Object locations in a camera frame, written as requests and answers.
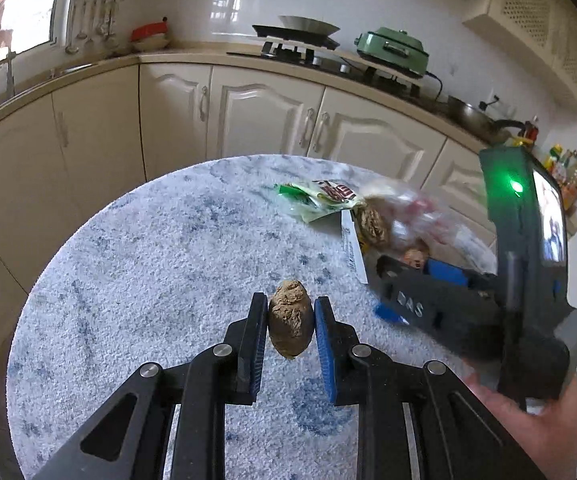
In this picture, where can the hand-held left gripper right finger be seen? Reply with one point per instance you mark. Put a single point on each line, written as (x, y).
(324, 350)

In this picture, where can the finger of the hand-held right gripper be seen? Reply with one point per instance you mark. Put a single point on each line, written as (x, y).
(388, 314)
(448, 272)

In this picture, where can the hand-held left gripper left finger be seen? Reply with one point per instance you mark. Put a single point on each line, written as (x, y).
(257, 340)

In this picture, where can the clear plastic bag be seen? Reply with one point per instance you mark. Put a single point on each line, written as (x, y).
(428, 220)

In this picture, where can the person's right hand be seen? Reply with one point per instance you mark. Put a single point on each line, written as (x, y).
(548, 440)

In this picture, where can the small brown nut shell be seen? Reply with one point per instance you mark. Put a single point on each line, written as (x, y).
(413, 257)

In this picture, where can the white paper card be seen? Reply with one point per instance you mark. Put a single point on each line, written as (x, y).
(353, 255)

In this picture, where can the round grey marbled table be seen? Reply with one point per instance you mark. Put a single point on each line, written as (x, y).
(143, 285)

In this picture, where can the green white snack packet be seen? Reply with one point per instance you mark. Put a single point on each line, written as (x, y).
(328, 200)

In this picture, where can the group of seasoning bottles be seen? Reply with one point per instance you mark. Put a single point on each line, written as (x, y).
(566, 175)

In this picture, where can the dark frying pan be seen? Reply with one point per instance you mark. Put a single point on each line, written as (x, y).
(468, 115)

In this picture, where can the small red bottle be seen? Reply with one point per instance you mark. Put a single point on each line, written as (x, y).
(532, 131)

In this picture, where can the green electric cooker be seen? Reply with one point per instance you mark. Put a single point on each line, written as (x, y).
(393, 52)

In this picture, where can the black gas stove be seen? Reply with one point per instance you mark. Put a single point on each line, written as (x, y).
(293, 54)

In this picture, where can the cream kitchen cabinet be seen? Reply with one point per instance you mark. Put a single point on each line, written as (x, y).
(93, 125)

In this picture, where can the black griddle pan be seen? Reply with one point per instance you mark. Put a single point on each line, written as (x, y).
(293, 39)

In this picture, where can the steel wok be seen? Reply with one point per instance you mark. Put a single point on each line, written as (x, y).
(308, 24)

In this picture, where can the red white bowl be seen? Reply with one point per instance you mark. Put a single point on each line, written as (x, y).
(148, 32)

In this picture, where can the row of hanging utensils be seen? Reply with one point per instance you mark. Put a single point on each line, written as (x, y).
(93, 20)

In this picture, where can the metal faucet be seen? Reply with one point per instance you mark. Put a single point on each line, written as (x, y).
(9, 75)

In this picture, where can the white wall socket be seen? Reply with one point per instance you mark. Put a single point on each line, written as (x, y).
(501, 102)

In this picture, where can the cream upper wall cabinet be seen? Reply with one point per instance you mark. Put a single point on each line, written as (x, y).
(533, 25)

